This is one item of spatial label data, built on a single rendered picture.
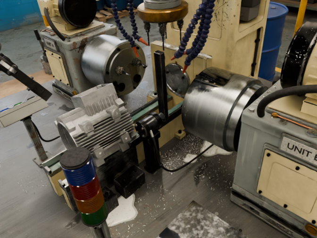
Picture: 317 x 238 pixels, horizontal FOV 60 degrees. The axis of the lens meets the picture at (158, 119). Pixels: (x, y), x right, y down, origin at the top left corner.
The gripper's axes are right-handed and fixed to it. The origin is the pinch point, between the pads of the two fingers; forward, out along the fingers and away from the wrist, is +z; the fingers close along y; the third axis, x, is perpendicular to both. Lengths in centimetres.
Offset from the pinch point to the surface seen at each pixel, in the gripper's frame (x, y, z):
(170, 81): -37, -2, 44
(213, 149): -22, -31, 57
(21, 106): 8.2, 17.9, 9.3
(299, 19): -205, 24, 177
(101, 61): -24.9, 18.6, 23.9
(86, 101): -5.8, -7.3, 10.0
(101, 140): 1.1, -14.9, 18.0
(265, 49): -141, 22, 149
